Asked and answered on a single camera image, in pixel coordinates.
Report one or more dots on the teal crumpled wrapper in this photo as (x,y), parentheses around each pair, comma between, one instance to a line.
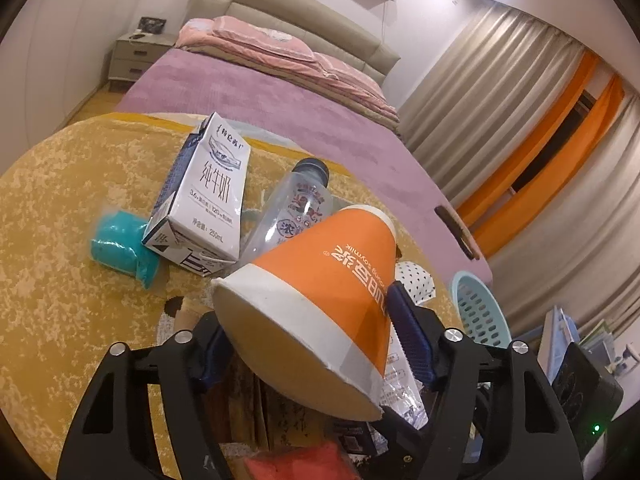
(117,245)

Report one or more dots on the dark window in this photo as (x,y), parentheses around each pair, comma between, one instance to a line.
(555,145)

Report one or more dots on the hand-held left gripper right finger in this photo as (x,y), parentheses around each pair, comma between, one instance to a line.
(406,332)

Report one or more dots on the orange curtain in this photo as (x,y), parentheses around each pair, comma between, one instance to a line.
(540,135)
(565,170)

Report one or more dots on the plain pink pillow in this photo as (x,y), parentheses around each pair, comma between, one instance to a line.
(345,72)

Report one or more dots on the dark bed brush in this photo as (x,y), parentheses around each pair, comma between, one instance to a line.
(457,230)

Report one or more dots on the pink pillow with white print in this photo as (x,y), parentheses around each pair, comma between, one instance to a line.
(260,40)

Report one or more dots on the dark blue small carton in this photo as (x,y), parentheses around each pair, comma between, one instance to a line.
(355,440)

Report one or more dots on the red cloth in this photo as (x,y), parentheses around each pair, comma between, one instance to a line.
(295,462)

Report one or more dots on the dark picture frame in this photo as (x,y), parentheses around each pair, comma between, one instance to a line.
(151,25)

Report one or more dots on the clear plastic wrapper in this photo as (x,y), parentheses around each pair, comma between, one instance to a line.
(400,390)

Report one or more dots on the white polka dot packet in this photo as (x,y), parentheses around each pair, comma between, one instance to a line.
(415,280)

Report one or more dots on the white milk carton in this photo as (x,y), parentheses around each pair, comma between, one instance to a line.
(210,195)

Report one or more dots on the light blue plastic basket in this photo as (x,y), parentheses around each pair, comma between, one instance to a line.
(480,310)

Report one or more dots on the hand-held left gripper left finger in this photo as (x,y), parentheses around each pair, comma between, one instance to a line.
(207,366)

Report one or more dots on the beige padded headboard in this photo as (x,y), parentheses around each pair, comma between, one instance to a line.
(280,15)

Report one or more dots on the clear plastic bottle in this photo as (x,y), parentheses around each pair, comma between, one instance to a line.
(295,205)

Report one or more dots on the beige curtain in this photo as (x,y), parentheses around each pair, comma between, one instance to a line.
(590,240)
(480,85)

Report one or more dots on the orange paper cup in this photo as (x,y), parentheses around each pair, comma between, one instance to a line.
(320,285)

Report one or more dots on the light blue study desk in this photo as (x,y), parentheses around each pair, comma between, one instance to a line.
(557,340)

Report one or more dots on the purple bedspread bed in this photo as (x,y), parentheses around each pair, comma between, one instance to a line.
(300,110)

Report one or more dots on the small dark device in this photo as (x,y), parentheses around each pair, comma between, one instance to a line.
(137,37)

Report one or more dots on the folded pink quilt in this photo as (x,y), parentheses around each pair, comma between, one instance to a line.
(360,100)

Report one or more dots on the grey nightstand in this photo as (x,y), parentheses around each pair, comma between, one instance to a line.
(135,57)

